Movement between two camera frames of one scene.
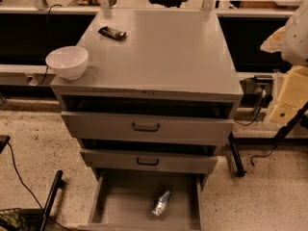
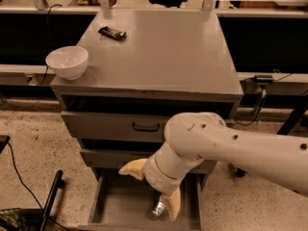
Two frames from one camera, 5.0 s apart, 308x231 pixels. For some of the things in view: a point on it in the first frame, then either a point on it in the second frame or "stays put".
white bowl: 68,62 stays put
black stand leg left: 59,183 stays put
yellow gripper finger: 273,42 to 134,167
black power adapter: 264,78 stays put
